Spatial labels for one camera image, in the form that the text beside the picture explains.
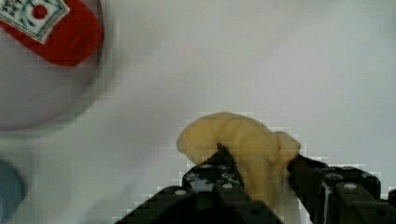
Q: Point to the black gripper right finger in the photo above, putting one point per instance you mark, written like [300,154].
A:
[339,195]

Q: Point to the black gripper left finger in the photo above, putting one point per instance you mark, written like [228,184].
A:
[212,192]

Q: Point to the peeled plush banana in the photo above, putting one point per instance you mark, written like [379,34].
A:
[261,156]

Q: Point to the small blue bowl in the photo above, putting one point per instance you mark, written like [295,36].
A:
[12,190]

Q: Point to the grey round plate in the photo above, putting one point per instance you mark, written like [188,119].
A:
[33,90]

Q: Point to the red plush ketchup bottle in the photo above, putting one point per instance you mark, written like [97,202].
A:
[62,32]

